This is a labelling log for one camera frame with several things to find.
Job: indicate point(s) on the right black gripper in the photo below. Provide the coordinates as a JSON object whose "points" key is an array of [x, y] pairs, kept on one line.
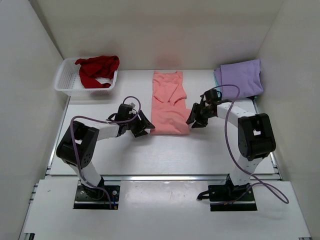
{"points": [[200, 113]]}

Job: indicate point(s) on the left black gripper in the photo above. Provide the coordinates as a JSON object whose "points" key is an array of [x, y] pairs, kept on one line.
{"points": [[137, 124]]}

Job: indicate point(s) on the pink t shirt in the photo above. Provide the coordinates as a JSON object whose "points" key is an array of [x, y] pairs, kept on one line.
{"points": [[169, 113]]}

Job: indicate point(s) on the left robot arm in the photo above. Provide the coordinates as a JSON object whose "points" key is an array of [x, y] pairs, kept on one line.
{"points": [[78, 144]]}

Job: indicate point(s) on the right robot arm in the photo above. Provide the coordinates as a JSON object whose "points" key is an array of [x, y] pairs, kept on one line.
{"points": [[255, 137]]}

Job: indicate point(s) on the folded teal t shirt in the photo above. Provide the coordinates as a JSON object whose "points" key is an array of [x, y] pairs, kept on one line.
{"points": [[218, 86]]}

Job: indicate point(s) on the folded purple t shirt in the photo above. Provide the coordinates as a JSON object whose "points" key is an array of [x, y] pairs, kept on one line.
{"points": [[242, 79]]}

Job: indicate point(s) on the red t shirt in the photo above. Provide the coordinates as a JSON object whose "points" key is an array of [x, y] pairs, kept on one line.
{"points": [[97, 67]]}

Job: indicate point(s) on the white plastic basket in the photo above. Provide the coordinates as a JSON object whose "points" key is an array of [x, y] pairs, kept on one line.
{"points": [[67, 80]]}

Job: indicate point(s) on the aluminium rail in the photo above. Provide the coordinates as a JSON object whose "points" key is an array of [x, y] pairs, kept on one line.
{"points": [[168, 177]]}

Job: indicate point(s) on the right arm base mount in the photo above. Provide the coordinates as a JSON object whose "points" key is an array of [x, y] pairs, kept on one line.
{"points": [[228, 197]]}

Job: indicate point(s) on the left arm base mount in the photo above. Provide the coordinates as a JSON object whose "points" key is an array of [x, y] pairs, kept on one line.
{"points": [[87, 198]]}

